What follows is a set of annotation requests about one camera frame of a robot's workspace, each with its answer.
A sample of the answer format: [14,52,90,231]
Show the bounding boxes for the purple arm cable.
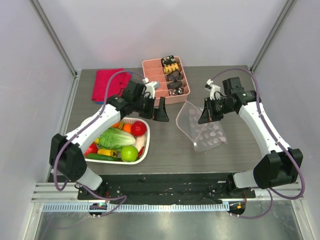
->
[52,70,148,230]
[208,68,306,220]

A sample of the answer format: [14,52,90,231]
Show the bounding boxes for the red toy apple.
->
[131,121,147,137]

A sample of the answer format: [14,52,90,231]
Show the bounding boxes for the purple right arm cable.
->
[208,68,306,220]

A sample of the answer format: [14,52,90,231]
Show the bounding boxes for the clear zip top bag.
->
[175,101,228,152]

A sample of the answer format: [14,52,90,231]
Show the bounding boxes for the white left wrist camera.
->
[142,77,161,99]

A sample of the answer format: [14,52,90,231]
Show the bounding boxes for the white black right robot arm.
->
[198,77,303,198]

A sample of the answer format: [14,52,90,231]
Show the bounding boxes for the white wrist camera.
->
[142,77,161,99]
[204,79,221,100]

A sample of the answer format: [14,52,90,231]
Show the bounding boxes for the magenta folded cloth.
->
[91,68,132,103]

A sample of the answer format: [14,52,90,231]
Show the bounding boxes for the white toy radish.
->
[134,135,146,151]

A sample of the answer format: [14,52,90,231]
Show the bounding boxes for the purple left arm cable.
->
[52,70,148,230]

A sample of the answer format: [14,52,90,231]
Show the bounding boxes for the yellow black sock roll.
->
[162,63,180,74]

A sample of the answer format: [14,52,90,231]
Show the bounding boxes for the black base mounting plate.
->
[77,172,256,205]

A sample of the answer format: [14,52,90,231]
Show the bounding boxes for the dark brown sock roll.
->
[167,70,182,82]

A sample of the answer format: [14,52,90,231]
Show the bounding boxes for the black pink dotted sock roll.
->
[168,87,185,97]

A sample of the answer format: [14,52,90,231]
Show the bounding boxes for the black brown sock roll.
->
[167,80,183,90]

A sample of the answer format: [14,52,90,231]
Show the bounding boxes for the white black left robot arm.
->
[49,80,169,200]

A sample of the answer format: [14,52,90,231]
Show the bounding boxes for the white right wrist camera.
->
[204,79,221,100]

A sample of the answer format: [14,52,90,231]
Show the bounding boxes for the small orange toy fruit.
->
[122,123,132,133]

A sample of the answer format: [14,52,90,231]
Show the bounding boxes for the green toy cucumber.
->
[85,153,121,162]

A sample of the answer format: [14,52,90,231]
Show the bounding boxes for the red toy tomato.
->
[84,143,98,156]

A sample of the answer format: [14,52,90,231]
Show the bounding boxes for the white perforated plastic basket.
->
[84,117,150,165]

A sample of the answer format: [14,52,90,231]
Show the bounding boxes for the black patterned sock roll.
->
[161,55,176,66]

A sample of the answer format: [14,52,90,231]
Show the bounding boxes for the green toy lettuce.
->
[98,127,136,149]

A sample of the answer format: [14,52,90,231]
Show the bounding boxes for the green toy apple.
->
[120,145,139,162]

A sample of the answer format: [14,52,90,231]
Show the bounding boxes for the blue folded cloth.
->
[95,70,134,105]

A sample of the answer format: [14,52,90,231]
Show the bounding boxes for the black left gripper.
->
[132,94,169,122]

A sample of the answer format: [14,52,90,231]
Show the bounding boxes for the pink divided organizer tray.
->
[141,56,191,105]

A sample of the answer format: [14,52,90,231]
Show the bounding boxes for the red toy chili pepper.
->
[137,146,145,158]

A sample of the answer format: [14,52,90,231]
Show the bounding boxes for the perforated metal cable tray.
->
[42,202,230,213]

